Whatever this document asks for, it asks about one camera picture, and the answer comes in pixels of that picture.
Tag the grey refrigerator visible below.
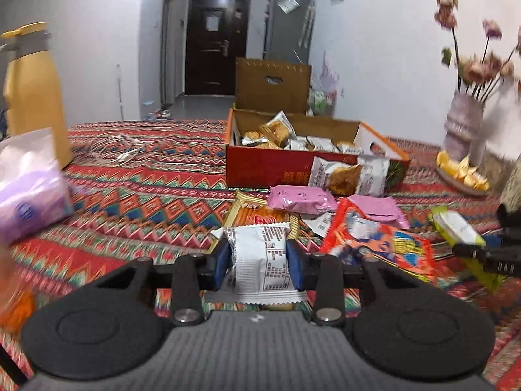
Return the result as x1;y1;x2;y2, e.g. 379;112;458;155
264;0;316;65

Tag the pile of small snack packets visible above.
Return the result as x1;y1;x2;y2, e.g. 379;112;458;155
240;111;392;197

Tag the dark brown entrance door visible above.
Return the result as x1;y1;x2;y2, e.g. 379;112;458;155
185;0;251;96

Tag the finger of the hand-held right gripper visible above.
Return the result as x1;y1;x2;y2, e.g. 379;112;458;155
453;243;495;268
484;228;521;251

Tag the pale pink feathery decoration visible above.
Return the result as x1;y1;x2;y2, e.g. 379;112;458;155
319;51;340;90

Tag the patterned red tablecloth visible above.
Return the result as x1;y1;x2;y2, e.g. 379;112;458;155
0;119;521;391

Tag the white cable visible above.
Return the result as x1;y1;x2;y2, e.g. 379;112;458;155
87;132;148;162

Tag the purple tissue pack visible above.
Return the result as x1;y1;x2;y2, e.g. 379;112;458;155
0;128;75;246

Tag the white cracker packet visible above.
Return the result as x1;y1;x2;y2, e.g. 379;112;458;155
204;219;308;310

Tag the red cardboard box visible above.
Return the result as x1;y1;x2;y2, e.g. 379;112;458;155
225;108;411;190

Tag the black cloth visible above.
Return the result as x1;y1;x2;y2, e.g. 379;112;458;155
497;203;521;229

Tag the green white snack packet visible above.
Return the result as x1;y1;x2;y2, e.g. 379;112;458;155
431;207;506;294

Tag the pink textured vase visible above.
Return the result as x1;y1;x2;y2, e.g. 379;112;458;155
443;90;487;166

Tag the pile of orange peels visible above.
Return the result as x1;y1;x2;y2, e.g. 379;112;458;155
437;151;489;190

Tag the bunch of dried pink roses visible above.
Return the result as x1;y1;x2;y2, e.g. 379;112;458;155
433;0;521;102

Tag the beige plate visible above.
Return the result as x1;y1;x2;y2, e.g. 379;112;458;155
435;151;492;195

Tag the yellow thermos jug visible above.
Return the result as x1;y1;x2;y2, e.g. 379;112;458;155
0;22;73;169

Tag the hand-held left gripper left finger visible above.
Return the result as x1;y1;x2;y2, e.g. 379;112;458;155
83;238;231;327

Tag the pink snack packet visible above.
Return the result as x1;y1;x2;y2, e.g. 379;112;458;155
268;185;338;215
348;195;411;229

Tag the large red snack packet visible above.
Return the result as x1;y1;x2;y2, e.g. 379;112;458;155
321;198;439;284

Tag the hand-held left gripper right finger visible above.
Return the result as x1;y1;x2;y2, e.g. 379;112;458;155
285;238;430;328

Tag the orange gold-edged snack packet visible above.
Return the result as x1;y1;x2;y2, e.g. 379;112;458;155
209;189;303;253

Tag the grey interior door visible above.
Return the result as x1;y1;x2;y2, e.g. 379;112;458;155
161;0;180;104

